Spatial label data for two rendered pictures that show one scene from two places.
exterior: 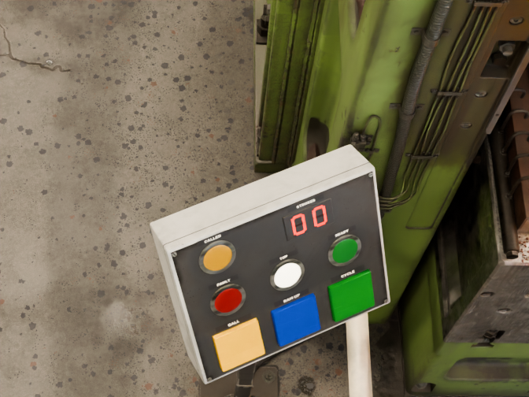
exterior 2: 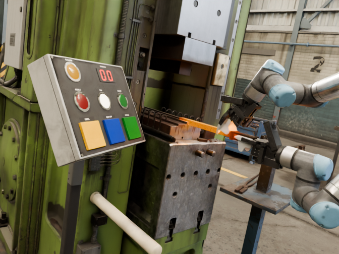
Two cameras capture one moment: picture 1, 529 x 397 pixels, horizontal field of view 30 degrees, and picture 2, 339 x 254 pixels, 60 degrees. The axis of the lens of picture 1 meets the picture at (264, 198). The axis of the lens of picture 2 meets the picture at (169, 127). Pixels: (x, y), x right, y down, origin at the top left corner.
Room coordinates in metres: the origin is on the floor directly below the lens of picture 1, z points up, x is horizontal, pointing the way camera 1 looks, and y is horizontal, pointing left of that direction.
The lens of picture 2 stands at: (-0.27, 0.28, 1.20)
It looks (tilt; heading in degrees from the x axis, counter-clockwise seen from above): 10 degrees down; 325
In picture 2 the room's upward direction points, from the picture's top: 10 degrees clockwise
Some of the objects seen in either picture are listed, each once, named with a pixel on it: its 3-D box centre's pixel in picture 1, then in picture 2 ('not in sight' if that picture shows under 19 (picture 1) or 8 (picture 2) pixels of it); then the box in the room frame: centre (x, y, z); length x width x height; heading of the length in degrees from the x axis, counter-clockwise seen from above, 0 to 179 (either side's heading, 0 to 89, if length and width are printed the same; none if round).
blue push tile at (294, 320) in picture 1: (295, 318); (113, 131); (0.54, -0.08, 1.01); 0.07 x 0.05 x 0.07; 123
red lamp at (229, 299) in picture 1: (227, 299); (81, 101); (0.52, 0.03, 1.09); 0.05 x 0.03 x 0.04; 98
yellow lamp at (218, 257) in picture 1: (217, 257); (72, 71); (0.56, 0.06, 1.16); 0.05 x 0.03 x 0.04; 98
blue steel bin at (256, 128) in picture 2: not in sight; (234, 132); (3.47, -3.77, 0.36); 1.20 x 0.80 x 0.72; 20
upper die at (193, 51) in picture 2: not in sight; (169, 50); (1.01, -0.52, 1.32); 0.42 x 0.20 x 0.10; 8
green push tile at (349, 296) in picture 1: (350, 294); (130, 128); (0.59, -0.16, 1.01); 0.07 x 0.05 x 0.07; 123
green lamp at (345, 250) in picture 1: (344, 250); (122, 101); (0.63, -0.14, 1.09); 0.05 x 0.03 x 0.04; 98
